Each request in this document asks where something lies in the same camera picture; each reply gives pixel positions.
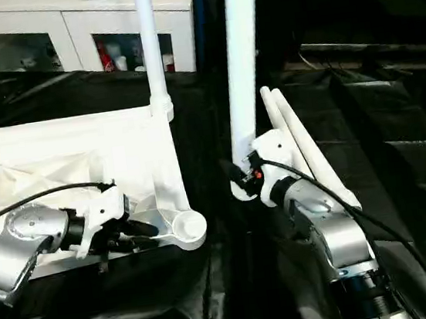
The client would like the white plastic table leg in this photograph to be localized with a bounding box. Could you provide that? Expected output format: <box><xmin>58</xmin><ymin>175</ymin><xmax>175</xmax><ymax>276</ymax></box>
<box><xmin>134</xmin><ymin>0</ymin><xmax>177</xmax><ymax>125</ymax></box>
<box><xmin>271</xmin><ymin>79</ymin><xmax>363</xmax><ymax>220</ymax></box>
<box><xmin>259</xmin><ymin>77</ymin><xmax>350</xmax><ymax>209</ymax></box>
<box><xmin>208</xmin><ymin>0</ymin><xmax>284</xmax><ymax>204</ymax></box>

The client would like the black shiny mat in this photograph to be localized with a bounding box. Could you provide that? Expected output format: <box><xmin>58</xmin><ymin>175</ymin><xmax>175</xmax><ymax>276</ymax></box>
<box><xmin>0</xmin><ymin>16</ymin><xmax>426</xmax><ymax>319</ymax></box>

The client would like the long black bar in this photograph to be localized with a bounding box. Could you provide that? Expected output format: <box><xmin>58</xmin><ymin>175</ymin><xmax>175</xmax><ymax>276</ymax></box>
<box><xmin>299</xmin><ymin>28</ymin><xmax>426</xmax><ymax>64</ymax></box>

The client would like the red white box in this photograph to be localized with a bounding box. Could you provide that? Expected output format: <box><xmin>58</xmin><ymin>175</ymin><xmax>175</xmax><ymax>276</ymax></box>
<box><xmin>96</xmin><ymin>39</ymin><xmax>117</xmax><ymax>73</ymax></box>

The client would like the white display cabinet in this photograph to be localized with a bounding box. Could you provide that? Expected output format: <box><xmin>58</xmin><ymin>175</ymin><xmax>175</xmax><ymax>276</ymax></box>
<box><xmin>0</xmin><ymin>0</ymin><xmax>203</xmax><ymax>95</ymax></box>

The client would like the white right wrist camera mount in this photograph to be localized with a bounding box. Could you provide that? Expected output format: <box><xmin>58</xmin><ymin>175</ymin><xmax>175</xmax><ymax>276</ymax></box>
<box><xmin>248</xmin><ymin>125</ymin><xmax>305</xmax><ymax>209</ymax></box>

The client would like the black left wrist camera cable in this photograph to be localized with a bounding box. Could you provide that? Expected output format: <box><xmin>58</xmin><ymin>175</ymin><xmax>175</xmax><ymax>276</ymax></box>
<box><xmin>0</xmin><ymin>178</ymin><xmax>120</xmax><ymax>230</ymax></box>

